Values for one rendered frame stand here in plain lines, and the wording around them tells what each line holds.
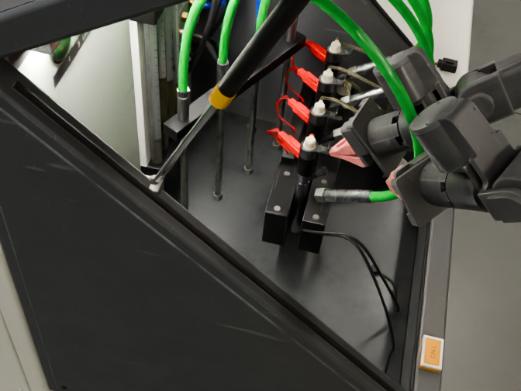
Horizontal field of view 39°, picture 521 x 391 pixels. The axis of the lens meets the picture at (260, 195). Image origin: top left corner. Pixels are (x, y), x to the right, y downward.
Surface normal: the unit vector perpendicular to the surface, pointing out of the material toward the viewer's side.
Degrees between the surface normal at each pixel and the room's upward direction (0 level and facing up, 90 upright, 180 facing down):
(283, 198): 0
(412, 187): 45
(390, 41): 90
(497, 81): 66
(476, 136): 37
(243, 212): 0
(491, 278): 0
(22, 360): 90
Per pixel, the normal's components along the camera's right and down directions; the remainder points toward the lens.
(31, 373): -0.22, 0.73
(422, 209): 0.33, 0.06
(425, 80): -0.20, 0.41
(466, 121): 0.41, -0.13
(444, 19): 0.07, -0.64
